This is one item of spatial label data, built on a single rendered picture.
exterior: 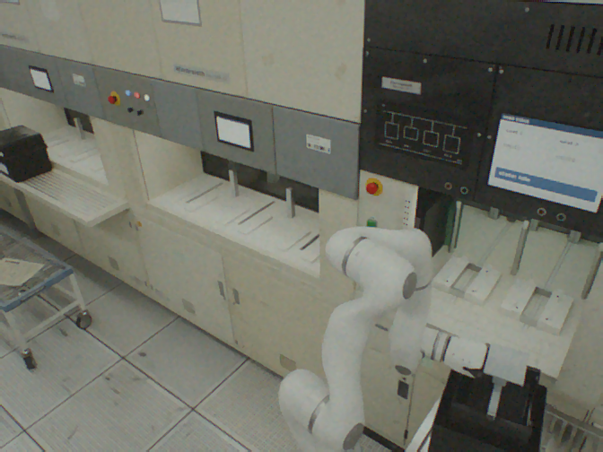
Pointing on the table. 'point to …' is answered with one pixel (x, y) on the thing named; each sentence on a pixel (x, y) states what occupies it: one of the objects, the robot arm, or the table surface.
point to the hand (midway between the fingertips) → (502, 367)
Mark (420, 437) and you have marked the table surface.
